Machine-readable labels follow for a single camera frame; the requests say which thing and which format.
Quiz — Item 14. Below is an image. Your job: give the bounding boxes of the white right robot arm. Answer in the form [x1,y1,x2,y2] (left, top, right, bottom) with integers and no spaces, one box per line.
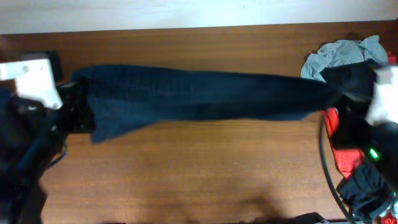
[331,96,397,192]

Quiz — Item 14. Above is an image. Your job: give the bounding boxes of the red garment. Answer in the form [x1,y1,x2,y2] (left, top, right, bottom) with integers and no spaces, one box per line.
[320,59,397,186]

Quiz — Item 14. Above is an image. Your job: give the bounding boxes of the dark navy blue shorts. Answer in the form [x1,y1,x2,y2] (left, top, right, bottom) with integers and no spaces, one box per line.
[72,65,336,143]

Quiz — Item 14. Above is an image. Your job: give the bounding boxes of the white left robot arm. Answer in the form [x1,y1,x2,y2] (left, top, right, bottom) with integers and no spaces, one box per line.
[1,80,95,223]

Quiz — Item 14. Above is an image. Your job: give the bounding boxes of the black garment in pile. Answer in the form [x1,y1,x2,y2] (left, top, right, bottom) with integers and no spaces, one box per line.
[320,60,396,222]

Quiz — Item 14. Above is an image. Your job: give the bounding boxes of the light blue grey garment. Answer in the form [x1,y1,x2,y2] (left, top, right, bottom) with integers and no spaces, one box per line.
[300,35,388,82]

